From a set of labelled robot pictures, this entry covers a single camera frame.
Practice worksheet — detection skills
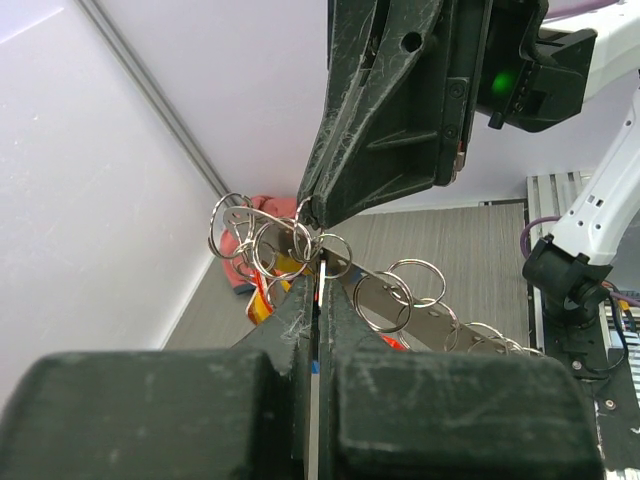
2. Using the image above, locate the pink shirt grey trim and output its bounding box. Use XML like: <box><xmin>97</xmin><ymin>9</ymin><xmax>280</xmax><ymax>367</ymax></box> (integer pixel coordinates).
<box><xmin>209</xmin><ymin>193</ymin><xmax>297</xmax><ymax>295</ymax></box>

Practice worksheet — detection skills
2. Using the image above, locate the white cable duct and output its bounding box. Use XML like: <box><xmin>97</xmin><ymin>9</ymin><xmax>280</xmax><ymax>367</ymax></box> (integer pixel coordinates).
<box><xmin>600</xmin><ymin>302</ymin><xmax>640</xmax><ymax>400</ymax></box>

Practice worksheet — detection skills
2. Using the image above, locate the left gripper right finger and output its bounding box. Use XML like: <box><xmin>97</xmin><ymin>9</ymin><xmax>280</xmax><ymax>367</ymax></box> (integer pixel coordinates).
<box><xmin>318</xmin><ymin>280</ymin><xmax>603</xmax><ymax>479</ymax></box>

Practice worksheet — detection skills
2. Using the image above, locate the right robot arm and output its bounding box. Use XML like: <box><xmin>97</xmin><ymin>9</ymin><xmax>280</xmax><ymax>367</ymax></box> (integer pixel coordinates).
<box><xmin>290</xmin><ymin>1</ymin><xmax>639</xmax><ymax>374</ymax></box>

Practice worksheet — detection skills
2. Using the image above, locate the metal key organizer red handle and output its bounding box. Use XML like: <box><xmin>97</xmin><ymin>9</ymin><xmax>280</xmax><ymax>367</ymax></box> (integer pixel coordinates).
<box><xmin>207</xmin><ymin>192</ymin><xmax>551</xmax><ymax>480</ymax></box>

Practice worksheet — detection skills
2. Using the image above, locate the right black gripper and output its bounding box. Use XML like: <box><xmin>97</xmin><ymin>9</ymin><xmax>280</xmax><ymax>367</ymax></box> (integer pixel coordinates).
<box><xmin>298</xmin><ymin>1</ymin><xmax>493</xmax><ymax>228</ymax></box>

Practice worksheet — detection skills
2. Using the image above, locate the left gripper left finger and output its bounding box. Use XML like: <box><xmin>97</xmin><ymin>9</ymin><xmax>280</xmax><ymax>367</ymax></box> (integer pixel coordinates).
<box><xmin>1</xmin><ymin>278</ymin><xmax>315</xmax><ymax>479</ymax></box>

